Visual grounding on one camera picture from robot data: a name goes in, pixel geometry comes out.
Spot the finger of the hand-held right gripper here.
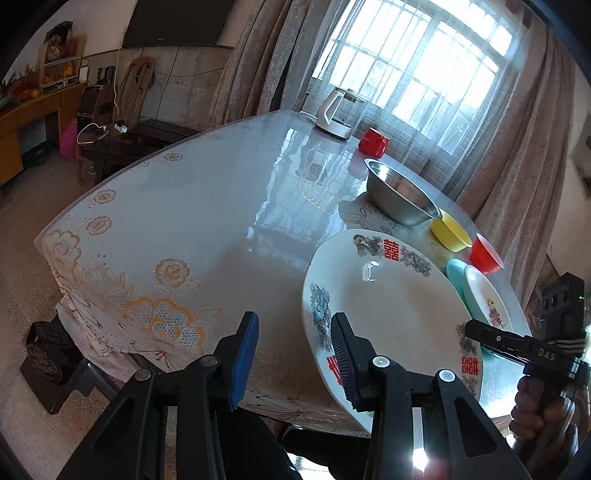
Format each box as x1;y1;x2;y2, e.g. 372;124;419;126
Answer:
464;319;528;360

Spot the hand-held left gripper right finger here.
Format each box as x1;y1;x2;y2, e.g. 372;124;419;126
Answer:
330;312;532;480

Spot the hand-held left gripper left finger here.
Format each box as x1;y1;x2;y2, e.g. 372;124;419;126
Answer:
55;311;260;480

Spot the small white floral plate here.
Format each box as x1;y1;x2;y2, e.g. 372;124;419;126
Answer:
463;265;513;330

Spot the large white floral plate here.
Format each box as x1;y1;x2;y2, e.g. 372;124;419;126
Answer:
301;228;484;428

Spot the teal plate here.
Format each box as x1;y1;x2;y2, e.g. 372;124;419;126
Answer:
445;257;476;311

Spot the yellow plastic bowl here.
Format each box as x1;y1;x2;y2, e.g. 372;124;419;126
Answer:
430;209;472;253

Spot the stainless steel bowl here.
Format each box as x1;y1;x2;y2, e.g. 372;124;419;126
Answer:
364;158;444;227

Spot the person's right hand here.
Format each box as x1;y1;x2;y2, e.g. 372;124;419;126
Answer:
508;376;581;464

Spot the lace floral tablecloth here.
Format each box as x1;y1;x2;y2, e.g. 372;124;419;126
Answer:
34;111;532;435

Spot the beige patterned curtain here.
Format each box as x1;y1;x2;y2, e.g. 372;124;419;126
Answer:
455;28;580;315
205;0;352;136

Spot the black stool with cushion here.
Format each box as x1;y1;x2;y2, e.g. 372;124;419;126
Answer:
19;320;122;415

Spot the red mug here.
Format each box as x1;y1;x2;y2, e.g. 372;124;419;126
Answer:
359;128;390;158

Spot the white sheer curtain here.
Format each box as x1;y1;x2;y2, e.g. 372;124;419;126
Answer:
308;0;532;195

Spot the white electric glass kettle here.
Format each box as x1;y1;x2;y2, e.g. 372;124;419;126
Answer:
300;87;365;140

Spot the dark coffee table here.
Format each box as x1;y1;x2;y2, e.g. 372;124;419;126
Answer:
81;119;202;185

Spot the pink bag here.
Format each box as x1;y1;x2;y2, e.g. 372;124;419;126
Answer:
59;117;79;160

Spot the barred window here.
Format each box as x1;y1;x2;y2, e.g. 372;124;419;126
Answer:
314;0;527;121

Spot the wooden folding chair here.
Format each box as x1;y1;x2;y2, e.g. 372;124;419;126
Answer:
113;56;156;133

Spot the black speaker box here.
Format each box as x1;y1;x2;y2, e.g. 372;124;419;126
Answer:
78;84;115;136

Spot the wooden sideboard cabinet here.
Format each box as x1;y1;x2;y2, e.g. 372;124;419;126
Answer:
0;80;88;186

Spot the wooden shelf with ornaments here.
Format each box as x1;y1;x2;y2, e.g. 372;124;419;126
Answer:
37;23;88;94

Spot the white power strip cable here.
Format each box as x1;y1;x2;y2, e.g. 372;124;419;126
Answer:
76;119;131;147

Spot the black wall television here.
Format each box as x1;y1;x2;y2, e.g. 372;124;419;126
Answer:
121;0;230;49

